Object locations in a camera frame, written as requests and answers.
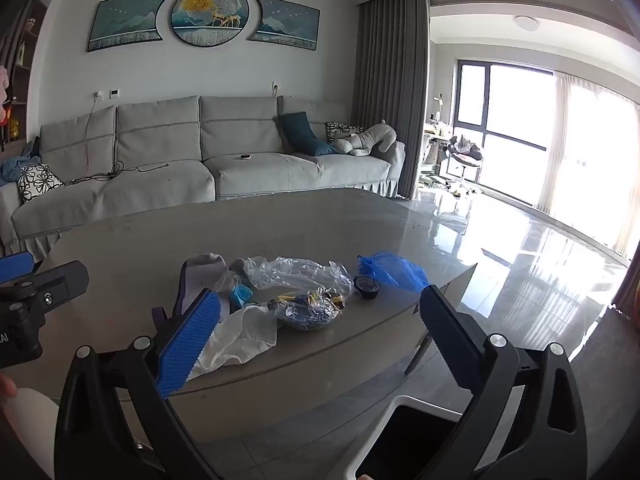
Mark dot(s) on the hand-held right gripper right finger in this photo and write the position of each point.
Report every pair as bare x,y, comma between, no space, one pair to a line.
450,342

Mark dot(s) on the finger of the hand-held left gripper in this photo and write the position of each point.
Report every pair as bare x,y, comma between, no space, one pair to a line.
60,282
15,262

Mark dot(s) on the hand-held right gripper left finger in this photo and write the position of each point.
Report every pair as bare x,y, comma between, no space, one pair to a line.
190,345

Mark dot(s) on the grey purple sock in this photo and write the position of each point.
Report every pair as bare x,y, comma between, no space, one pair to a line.
200,275

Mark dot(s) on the small teal wrapper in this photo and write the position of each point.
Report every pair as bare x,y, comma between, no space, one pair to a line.
241,295

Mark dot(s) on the blue mesh pouch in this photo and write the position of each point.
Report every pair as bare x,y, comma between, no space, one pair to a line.
400,272

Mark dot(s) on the small round black case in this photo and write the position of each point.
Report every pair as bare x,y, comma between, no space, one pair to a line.
366,287

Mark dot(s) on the white trash bin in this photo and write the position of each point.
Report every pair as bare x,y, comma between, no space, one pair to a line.
400,440

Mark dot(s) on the blue yellow snack bag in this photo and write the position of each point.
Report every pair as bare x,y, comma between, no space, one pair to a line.
305,315

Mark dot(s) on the clear plastic bag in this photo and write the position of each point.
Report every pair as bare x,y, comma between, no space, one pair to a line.
295,272

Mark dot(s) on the black white patterned cushion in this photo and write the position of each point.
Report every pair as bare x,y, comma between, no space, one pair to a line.
340,130
39,182

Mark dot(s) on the small grey cloth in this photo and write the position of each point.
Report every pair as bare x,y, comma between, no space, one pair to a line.
242,267

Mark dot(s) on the blue cloth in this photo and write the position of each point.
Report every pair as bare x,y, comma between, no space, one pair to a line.
17,165

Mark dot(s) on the light grey fabric sofa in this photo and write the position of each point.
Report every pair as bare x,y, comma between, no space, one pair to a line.
165,180

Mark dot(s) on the swivel chair with clothes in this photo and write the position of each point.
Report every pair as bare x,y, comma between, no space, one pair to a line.
465,152

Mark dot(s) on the white cluttered desk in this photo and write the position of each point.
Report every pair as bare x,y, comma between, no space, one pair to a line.
435,135

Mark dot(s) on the grey plush toy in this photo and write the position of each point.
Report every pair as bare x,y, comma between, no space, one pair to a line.
370,140

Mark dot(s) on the white sheer curtain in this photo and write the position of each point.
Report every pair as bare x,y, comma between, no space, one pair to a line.
590,160

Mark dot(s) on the teal cushion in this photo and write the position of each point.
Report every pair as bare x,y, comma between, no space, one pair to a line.
300,132

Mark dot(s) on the dark framed window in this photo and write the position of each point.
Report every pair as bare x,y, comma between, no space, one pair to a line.
472,95

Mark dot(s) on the grey curtain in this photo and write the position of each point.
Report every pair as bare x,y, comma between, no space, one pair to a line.
390,90

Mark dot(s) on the round ceiling lamp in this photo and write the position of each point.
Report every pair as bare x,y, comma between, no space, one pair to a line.
526,22

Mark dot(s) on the wooden wall shelf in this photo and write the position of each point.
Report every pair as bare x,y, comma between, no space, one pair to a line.
22,75

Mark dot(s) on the crescent teal wall picture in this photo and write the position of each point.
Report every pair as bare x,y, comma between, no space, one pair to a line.
287,22
127,22

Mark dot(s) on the round teal gold wall picture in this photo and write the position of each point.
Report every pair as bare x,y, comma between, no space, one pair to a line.
210,12

